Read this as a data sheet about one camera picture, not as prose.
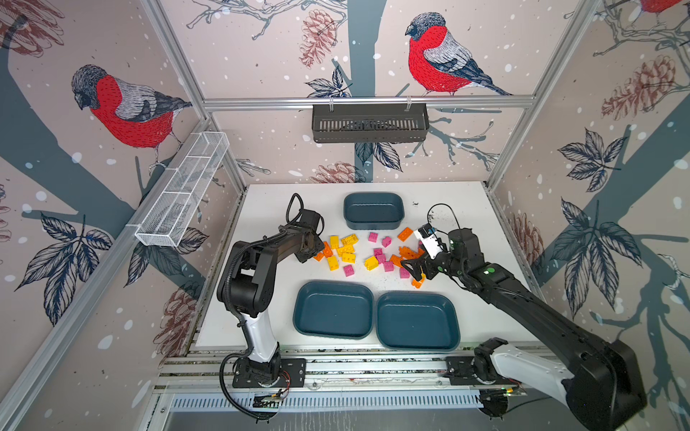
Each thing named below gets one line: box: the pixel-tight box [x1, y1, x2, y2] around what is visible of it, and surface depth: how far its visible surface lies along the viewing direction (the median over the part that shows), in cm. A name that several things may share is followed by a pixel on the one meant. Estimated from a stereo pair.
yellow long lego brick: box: [340, 233, 360, 247], surface depth 103 cm
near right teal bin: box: [375, 290, 461, 352], surface depth 83 cm
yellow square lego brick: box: [363, 255, 381, 272], surface depth 97 cm
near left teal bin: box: [291, 279, 375, 341], surface depth 87 cm
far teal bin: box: [343, 191, 406, 230], surface depth 114 cm
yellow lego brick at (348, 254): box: [337, 245, 357, 264], surface depth 99 cm
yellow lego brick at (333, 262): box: [328, 255, 339, 272], surface depth 97 cm
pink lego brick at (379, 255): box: [373, 247, 387, 264], surface depth 97 cm
